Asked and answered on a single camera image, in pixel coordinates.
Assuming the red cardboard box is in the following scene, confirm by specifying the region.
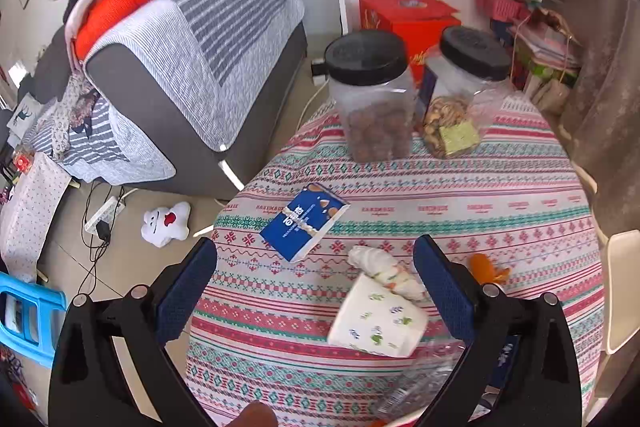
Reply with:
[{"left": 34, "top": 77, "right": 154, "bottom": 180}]
[{"left": 359, "top": 0, "right": 461, "bottom": 80}]

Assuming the patterned striped tablecloth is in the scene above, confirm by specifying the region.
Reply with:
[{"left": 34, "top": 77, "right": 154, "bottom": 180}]
[{"left": 182, "top": 94, "right": 608, "bottom": 427}]

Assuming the grey sofa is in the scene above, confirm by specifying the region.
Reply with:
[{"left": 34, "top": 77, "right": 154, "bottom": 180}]
[{"left": 15, "top": 0, "right": 308, "bottom": 200}]

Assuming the plastic jar of pale nuts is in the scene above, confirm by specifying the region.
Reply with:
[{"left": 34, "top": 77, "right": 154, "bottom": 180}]
[{"left": 417, "top": 26, "right": 513, "bottom": 158}]

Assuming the blue milk carton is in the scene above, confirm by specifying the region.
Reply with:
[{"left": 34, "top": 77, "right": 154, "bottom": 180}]
[{"left": 259, "top": 183, "right": 351, "bottom": 264}]

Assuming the orange cushion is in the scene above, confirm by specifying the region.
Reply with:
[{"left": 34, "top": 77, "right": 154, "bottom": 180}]
[{"left": 75, "top": 0, "right": 166, "bottom": 58}]

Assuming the blue plastic stool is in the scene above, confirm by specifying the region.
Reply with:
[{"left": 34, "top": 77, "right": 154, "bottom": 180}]
[{"left": 0, "top": 271, "right": 67, "bottom": 369}]

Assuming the beige tote bag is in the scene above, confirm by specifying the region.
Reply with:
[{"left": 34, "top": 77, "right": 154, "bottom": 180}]
[{"left": 530, "top": 77, "right": 571, "bottom": 115}]

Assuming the white tissue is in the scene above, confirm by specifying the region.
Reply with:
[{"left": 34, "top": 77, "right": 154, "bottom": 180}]
[{"left": 347, "top": 245, "right": 428, "bottom": 304}]

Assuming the white plush toy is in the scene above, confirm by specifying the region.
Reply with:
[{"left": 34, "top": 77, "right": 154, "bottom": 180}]
[{"left": 141, "top": 201, "right": 192, "bottom": 249}]

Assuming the person's left hand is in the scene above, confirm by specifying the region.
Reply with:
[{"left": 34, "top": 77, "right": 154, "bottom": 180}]
[{"left": 235, "top": 402, "right": 278, "bottom": 427}]

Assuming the large pink basket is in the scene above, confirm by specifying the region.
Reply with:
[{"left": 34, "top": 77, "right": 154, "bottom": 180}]
[{"left": 474, "top": 0, "right": 523, "bottom": 20}]

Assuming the blue box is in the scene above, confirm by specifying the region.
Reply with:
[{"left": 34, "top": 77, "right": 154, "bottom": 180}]
[{"left": 487, "top": 334, "right": 523, "bottom": 395}]

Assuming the black cable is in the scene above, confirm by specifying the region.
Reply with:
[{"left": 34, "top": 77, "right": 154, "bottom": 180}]
[{"left": 75, "top": 182, "right": 116, "bottom": 295}]

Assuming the white flowered curtain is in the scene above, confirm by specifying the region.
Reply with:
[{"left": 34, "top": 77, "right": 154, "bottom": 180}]
[{"left": 557, "top": 0, "right": 640, "bottom": 238}]

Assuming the white dotted cloth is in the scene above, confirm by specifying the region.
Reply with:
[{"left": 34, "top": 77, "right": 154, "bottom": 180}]
[{"left": 0, "top": 152, "right": 73, "bottom": 283}]

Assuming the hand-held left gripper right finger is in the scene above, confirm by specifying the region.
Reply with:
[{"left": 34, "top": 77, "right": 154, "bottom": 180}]
[{"left": 413, "top": 234, "right": 585, "bottom": 427}]

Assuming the plastic jar of brown nuts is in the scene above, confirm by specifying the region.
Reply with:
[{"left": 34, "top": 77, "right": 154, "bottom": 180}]
[{"left": 324, "top": 29, "right": 418, "bottom": 162}]

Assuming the white cable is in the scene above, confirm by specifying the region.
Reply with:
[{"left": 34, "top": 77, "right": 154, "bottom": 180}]
[{"left": 297, "top": 82, "right": 331, "bottom": 132}]

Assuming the white power strip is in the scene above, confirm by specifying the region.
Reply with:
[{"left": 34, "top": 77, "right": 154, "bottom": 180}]
[{"left": 85, "top": 196, "right": 126, "bottom": 235}]

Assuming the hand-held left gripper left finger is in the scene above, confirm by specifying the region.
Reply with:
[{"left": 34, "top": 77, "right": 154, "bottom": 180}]
[{"left": 48, "top": 238, "right": 218, "bottom": 427}]

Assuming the grey striped sofa cover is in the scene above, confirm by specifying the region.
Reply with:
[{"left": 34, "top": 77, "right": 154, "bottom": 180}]
[{"left": 85, "top": 0, "right": 307, "bottom": 152}]

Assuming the clear plastic bottle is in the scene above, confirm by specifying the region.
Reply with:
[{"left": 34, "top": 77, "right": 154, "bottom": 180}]
[{"left": 375, "top": 342, "right": 468, "bottom": 418}]

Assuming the printed paper cup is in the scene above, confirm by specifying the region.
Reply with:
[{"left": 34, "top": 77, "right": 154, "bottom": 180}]
[{"left": 327, "top": 272, "right": 431, "bottom": 358}]

